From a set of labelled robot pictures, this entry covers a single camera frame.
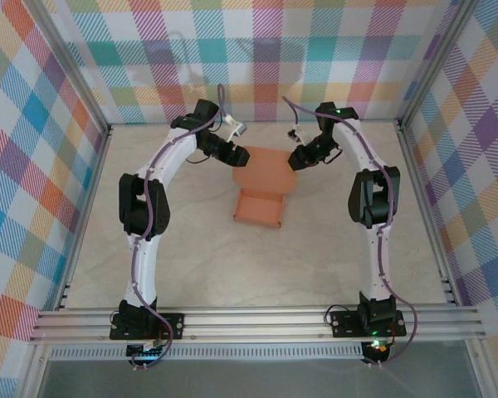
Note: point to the orange paper box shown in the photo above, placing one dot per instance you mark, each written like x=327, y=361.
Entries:
x=265, y=170

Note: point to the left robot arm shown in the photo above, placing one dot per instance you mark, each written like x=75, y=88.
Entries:
x=143, y=265

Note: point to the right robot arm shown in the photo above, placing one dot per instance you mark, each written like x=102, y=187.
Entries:
x=377, y=257

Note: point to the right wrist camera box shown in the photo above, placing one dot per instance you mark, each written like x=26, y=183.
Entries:
x=297, y=133

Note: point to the thin aluminium back rail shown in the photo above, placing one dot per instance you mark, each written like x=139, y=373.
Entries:
x=265, y=122

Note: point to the aluminium side rail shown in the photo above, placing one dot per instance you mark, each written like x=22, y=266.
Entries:
x=419, y=186
x=96, y=170

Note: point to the aluminium frame post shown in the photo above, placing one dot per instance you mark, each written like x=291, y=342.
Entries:
x=483, y=373
x=33, y=373
x=68, y=62
x=435, y=62

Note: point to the aluminium mounting rail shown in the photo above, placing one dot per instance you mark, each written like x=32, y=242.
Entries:
x=253, y=325

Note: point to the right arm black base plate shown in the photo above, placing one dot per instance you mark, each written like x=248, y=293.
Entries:
x=342, y=323

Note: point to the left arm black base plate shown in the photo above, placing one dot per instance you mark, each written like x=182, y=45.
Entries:
x=172, y=325

